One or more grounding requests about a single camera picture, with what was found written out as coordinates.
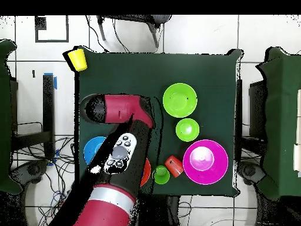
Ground large pink bowl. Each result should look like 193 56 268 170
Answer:
182 139 229 185

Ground large light blue bowl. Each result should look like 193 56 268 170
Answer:
83 136 107 165

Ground green cloth side table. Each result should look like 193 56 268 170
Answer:
0 39 23 195
256 46 301 201

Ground black metal frame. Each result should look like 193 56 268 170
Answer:
10 74 56 158

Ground black chair base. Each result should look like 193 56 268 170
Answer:
10 159 50 189

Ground bundle of floor cables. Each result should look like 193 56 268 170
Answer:
11 135 78 226

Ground green cup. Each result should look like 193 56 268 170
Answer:
153 165 170 185

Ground orange cup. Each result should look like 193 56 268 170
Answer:
164 155 185 178

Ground orange bowl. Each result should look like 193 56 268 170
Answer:
139 158 152 187

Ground large green bowl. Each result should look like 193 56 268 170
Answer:
162 82 198 118

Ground small green bowl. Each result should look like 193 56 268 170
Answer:
175 118 200 142

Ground black mesh chair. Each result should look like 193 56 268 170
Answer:
96 14 172 49

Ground dark green table cloth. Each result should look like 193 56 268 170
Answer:
74 45 243 196

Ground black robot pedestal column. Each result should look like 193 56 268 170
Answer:
136 194 182 226

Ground yellow cup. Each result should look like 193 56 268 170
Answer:
67 48 88 72

